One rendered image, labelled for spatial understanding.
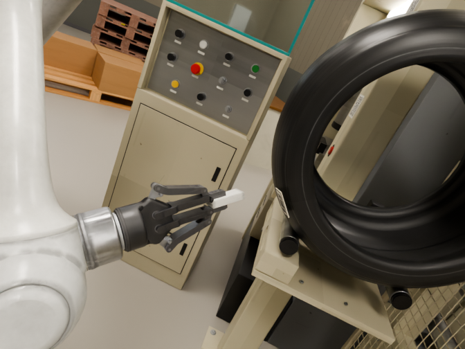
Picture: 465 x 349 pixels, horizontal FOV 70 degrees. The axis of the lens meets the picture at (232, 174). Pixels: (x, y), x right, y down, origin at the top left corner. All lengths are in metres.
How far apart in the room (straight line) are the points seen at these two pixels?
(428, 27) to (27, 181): 0.64
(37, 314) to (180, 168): 1.25
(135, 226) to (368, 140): 0.77
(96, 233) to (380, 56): 0.55
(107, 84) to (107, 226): 3.53
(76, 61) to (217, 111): 3.08
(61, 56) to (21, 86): 3.91
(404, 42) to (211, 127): 0.95
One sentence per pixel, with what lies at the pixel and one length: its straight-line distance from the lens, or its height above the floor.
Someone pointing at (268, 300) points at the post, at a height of 0.45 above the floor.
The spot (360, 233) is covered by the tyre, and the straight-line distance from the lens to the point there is 1.02.
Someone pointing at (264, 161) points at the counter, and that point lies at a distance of 4.02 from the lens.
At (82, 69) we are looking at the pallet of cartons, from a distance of 4.42.
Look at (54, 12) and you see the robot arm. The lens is 0.83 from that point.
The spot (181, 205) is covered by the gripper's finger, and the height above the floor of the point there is 0.98.
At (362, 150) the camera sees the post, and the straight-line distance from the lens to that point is 1.09.
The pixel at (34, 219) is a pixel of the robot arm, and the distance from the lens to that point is 0.38.
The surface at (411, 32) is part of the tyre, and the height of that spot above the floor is 1.38.
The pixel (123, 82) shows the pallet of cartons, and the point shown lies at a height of 0.31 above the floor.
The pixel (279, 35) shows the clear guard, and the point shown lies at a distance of 1.41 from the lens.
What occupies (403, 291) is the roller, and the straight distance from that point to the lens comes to 0.88.
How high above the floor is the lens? 1.27
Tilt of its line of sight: 21 degrees down
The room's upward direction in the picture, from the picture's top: 25 degrees clockwise
